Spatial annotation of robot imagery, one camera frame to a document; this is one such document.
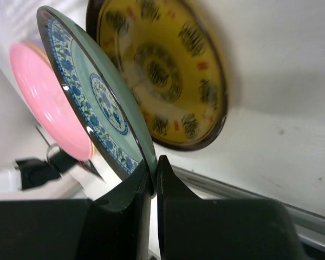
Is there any blue green patterned plate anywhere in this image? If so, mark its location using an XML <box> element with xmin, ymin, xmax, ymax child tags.
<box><xmin>36</xmin><ymin>5</ymin><xmax>158</xmax><ymax>187</ymax></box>

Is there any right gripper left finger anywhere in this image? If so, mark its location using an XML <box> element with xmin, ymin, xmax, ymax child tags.
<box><xmin>76</xmin><ymin>162</ymin><xmax>152</xmax><ymax>259</ymax></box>

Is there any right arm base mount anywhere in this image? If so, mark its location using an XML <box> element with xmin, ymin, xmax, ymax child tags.
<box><xmin>12</xmin><ymin>150</ymin><xmax>100</xmax><ymax>191</ymax></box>

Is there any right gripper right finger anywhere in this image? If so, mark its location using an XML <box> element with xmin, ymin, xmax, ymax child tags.
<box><xmin>157</xmin><ymin>155</ymin><xmax>306</xmax><ymax>259</ymax></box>

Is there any pink plate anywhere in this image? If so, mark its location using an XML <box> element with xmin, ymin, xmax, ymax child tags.
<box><xmin>9</xmin><ymin>42</ymin><xmax>94</xmax><ymax>161</ymax></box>

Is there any yellow patterned plate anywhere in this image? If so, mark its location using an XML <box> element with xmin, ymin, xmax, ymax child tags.
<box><xmin>86</xmin><ymin>1</ymin><xmax>228</xmax><ymax>151</ymax></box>

